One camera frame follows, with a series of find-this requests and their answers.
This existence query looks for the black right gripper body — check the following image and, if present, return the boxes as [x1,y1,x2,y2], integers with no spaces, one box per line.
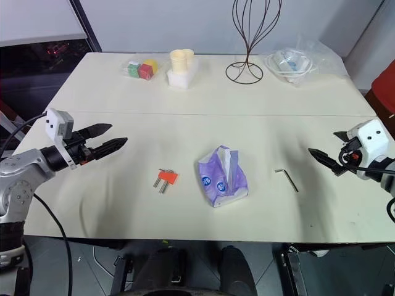
[334,138,363,177]

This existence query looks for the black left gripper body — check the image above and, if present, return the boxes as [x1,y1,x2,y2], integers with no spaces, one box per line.
[64,129,95,166]

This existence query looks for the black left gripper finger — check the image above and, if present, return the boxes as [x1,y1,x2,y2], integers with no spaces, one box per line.
[80,123,113,141]
[91,137,128,161]

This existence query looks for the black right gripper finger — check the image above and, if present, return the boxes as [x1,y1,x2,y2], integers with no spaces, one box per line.
[308,147,343,177]
[333,131,352,144]

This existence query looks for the metal hex key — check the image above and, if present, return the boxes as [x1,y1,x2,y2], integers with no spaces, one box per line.
[274,168,299,193]

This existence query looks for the cream cups in white holder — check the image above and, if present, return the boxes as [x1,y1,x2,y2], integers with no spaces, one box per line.
[166,57,200,91]

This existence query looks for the red chair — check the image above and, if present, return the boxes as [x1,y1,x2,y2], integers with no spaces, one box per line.
[364,59,395,140]

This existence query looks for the small clear plastic bag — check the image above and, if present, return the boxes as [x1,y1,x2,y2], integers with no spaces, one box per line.
[118,57,160,81]

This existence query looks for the green cube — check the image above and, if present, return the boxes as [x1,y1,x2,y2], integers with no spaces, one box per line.
[127,61,141,78]

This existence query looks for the large clear plastic bag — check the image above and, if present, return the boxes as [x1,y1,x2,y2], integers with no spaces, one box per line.
[263,33,350,91]

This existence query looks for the red cube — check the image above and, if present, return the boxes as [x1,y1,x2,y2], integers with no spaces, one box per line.
[138,63,154,80]

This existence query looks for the yellow cube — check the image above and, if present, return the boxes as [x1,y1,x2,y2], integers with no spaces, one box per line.
[143,59,159,75]

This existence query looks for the cream plastic cup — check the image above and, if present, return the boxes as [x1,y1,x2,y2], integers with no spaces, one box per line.
[169,49,189,74]
[181,48,196,72]

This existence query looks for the purple tissue pack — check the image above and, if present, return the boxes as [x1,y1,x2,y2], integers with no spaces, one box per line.
[197,146,250,209]

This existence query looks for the dark rounded shape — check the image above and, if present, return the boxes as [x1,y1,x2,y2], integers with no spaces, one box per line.
[218,244,257,296]

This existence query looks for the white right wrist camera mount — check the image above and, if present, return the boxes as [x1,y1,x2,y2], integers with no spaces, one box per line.
[346,118,391,162]

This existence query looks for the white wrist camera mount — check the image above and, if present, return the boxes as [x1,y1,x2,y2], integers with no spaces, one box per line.
[346,118,391,162]
[44,107,78,171]

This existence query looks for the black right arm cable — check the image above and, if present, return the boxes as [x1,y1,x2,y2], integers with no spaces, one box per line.
[338,147,395,223]

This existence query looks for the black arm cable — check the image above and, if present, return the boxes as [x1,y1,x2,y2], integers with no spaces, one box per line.
[338,147,395,223]
[0,113,74,296]

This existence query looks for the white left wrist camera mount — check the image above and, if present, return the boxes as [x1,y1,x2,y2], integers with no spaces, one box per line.
[44,107,78,171]

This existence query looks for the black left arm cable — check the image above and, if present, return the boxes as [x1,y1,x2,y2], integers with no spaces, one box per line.
[0,113,74,296]

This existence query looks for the white coiled cable with adapter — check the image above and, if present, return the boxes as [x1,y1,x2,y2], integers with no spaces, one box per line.
[266,49,319,83]

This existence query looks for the black window frame post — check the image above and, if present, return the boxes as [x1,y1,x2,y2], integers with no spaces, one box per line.
[68,0,103,54]

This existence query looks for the black table leg frame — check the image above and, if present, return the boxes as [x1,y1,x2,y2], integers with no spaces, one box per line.
[278,242,305,296]
[111,255,134,296]

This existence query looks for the brown wire stand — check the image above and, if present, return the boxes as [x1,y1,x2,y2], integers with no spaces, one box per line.
[225,0,283,85]

